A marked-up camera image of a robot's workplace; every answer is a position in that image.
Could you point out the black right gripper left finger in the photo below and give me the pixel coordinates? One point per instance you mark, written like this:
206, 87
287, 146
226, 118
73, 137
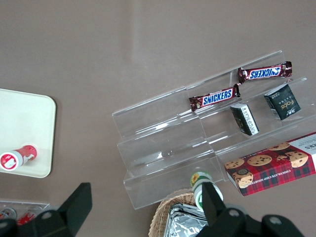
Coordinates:
76, 207

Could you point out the red bottle with white cap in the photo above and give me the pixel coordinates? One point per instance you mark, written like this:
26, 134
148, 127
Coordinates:
24, 154

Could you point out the stack of foil containers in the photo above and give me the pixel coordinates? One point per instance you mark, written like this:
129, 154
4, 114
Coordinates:
182, 222

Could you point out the red tartan cookie box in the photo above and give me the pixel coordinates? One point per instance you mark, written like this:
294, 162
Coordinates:
271, 168

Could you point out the light wicker basket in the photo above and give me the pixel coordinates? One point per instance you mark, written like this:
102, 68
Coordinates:
160, 212

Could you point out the black box with white label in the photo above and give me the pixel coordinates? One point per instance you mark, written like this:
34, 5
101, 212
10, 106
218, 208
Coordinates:
243, 118

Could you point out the Snickers chocolate bar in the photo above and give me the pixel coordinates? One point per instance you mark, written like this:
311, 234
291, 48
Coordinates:
264, 72
217, 97

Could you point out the cream plastic tray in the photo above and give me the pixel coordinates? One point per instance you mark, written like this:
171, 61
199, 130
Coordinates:
24, 118

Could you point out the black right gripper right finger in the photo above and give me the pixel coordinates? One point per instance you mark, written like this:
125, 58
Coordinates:
209, 202

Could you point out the clear acrylic bottle rack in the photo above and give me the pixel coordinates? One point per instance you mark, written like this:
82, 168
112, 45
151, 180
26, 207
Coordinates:
24, 204

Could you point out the green white bottle sunflower lid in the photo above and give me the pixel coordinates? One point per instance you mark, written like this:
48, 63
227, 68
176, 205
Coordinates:
197, 179

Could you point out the clear acrylic stepped shelf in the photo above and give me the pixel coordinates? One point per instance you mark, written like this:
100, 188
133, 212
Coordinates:
160, 138

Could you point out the black box with gold print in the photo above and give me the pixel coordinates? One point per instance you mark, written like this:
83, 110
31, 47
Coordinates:
284, 102

